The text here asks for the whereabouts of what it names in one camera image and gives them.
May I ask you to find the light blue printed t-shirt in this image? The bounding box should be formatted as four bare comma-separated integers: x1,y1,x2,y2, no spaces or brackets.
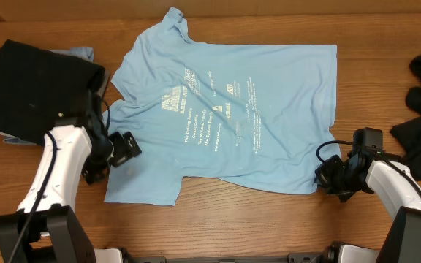
105,8,339,206

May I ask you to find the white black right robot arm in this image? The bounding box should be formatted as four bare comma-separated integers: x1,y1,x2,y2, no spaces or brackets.
315,128,421,263

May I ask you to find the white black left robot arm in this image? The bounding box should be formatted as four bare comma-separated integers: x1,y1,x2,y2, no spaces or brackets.
0,91,142,263

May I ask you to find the folded light blue garment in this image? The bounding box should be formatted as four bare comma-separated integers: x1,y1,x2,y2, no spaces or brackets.
51,47,94,62

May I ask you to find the folded black garment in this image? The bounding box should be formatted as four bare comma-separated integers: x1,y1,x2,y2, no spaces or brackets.
0,39,105,145

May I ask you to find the folded grey garment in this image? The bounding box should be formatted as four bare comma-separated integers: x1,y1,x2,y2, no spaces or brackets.
0,70,110,145

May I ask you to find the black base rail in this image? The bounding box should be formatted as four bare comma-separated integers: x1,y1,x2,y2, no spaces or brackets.
123,252,337,263

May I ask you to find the cardboard back wall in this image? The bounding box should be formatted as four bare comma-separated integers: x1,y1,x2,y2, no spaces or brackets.
0,0,421,22

